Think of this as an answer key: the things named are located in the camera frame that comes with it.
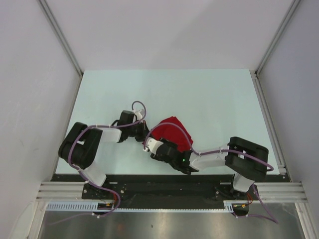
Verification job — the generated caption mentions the red cloth napkin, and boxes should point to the red cloth napkin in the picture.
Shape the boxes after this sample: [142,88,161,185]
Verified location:
[151,117,193,152]

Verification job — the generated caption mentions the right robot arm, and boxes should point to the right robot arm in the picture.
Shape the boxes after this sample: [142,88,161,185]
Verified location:
[145,137,273,200]

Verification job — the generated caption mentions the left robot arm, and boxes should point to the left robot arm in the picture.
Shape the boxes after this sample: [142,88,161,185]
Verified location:
[58,110,148,199]

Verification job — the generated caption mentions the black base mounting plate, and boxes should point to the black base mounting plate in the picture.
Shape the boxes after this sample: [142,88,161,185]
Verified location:
[51,174,290,202]

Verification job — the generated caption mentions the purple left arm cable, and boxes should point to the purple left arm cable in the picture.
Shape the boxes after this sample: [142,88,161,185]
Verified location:
[48,100,147,225]

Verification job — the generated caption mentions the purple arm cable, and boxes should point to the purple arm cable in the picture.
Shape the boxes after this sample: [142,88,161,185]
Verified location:
[142,121,279,224]
[48,100,147,225]

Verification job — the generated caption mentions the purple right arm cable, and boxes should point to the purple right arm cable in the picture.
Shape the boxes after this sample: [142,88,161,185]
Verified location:
[142,121,279,224]

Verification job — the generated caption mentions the white slotted cable duct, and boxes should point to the white slotted cable duct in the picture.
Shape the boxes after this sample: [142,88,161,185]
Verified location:
[46,200,236,214]

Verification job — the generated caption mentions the aluminium front rail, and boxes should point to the aluminium front rail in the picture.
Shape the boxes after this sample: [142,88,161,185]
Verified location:
[36,182,308,203]

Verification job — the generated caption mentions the left aluminium frame post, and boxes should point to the left aluminium frame post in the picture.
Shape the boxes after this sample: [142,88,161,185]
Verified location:
[36,0,84,78]

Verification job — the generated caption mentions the aluminium frame post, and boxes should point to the aluminium frame post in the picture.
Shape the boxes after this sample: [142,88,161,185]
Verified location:
[255,0,303,76]
[36,0,84,78]

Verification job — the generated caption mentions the right aluminium frame post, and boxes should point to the right aluminium frame post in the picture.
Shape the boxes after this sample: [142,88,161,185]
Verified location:
[255,0,303,76]

